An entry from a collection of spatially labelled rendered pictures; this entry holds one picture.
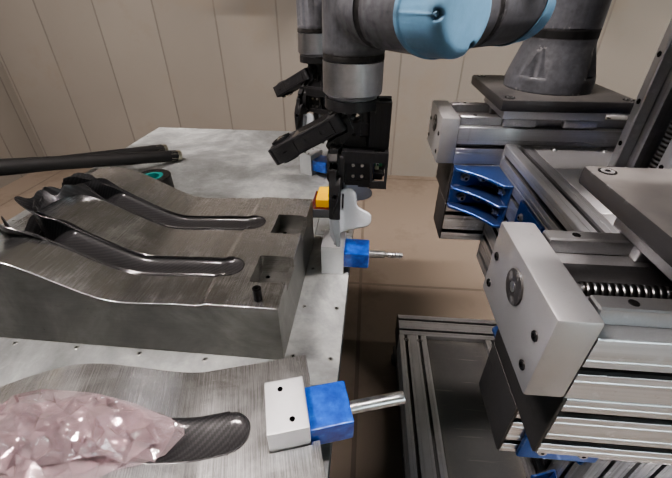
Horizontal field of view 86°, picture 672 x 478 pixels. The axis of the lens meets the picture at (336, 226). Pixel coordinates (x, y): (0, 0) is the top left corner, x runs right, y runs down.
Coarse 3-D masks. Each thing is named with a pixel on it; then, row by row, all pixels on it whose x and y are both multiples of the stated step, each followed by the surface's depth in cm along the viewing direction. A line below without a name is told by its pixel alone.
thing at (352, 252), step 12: (324, 240) 58; (348, 240) 60; (360, 240) 60; (324, 252) 57; (336, 252) 57; (348, 252) 58; (360, 252) 58; (372, 252) 59; (384, 252) 59; (396, 252) 59; (324, 264) 59; (336, 264) 58; (348, 264) 59; (360, 264) 58
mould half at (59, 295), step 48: (144, 192) 59; (0, 240) 44; (144, 240) 52; (192, 240) 53; (240, 240) 52; (288, 240) 52; (0, 288) 43; (48, 288) 42; (96, 288) 43; (144, 288) 44; (192, 288) 44; (240, 288) 44; (288, 288) 46; (0, 336) 48; (48, 336) 47; (96, 336) 46; (144, 336) 46; (192, 336) 45; (240, 336) 44; (288, 336) 48
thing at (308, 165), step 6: (312, 150) 91; (318, 150) 91; (300, 156) 90; (306, 156) 89; (312, 156) 89; (318, 156) 91; (324, 156) 92; (300, 162) 91; (306, 162) 90; (312, 162) 90; (318, 162) 89; (324, 162) 88; (300, 168) 92; (306, 168) 91; (312, 168) 91; (318, 168) 90; (324, 168) 88; (312, 174) 92
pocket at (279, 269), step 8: (264, 256) 49; (272, 256) 49; (280, 256) 49; (264, 264) 50; (272, 264) 50; (280, 264) 50; (288, 264) 49; (256, 272) 47; (264, 272) 50; (272, 272) 50; (280, 272) 50; (288, 272) 48; (256, 280) 48; (264, 280) 49; (272, 280) 49; (280, 280) 49; (288, 280) 47
